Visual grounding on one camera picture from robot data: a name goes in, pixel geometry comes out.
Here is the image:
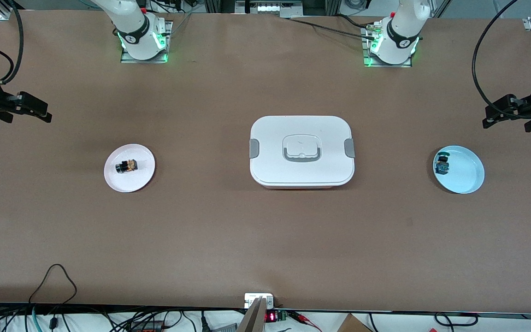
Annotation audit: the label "round pink plate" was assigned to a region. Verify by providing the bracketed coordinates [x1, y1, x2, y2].
[104, 143, 156, 193]

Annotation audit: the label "orange and black switch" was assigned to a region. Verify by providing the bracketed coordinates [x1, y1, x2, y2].
[115, 158, 138, 174]

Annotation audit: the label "brown cardboard piece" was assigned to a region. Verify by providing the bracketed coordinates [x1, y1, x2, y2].
[337, 314, 373, 332]

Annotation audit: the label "round light blue plate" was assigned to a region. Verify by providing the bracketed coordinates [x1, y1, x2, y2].
[432, 145, 485, 195]

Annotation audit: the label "white metal bracket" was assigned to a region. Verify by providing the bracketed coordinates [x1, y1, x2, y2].
[244, 293, 276, 310]

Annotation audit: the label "thin black looped cable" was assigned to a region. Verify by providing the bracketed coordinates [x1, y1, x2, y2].
[28, 264, 78, 306]

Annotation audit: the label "black cable loop under edge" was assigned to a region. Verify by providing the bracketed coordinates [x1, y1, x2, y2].
[433, 312, 479, 328]

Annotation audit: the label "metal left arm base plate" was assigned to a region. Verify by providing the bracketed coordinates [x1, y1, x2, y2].
[362, 25, 413, 68]

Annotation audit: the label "aluminium frame with lights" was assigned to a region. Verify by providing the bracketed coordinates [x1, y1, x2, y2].
[235, 0, 304, 19]

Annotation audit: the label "black cable to arm base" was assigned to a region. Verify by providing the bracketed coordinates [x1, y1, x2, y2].
[288, 14, 379, 39]

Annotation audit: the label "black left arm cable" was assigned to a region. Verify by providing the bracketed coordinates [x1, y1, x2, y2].
[472, 0, 531, 121]

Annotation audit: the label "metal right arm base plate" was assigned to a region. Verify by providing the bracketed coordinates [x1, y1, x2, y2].
[120, 20, 174, 64]

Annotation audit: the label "aluminium profile bar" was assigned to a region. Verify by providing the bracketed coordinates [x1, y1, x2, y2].
[237, 297, 268, 332]

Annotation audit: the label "blue and black switch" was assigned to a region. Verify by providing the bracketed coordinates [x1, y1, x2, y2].
[435, 152, 451, 176]

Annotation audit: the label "red clip lead wires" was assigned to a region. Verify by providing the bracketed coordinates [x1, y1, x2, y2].
[289, 311, 322, 332]

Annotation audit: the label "white lidded box grey latches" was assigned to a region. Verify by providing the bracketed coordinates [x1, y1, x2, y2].
[249, 115, 355, 190]

